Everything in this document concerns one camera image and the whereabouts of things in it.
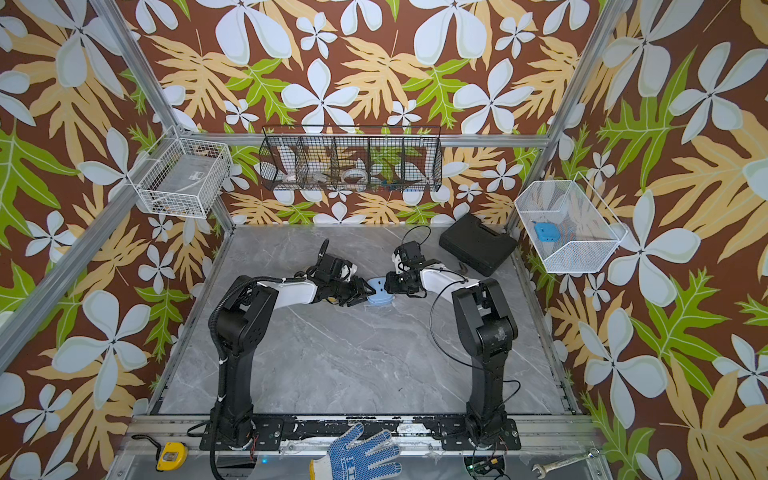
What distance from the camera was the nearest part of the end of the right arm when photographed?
76 cm

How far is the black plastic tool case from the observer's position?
107 centimetres

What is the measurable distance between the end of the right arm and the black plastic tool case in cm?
29
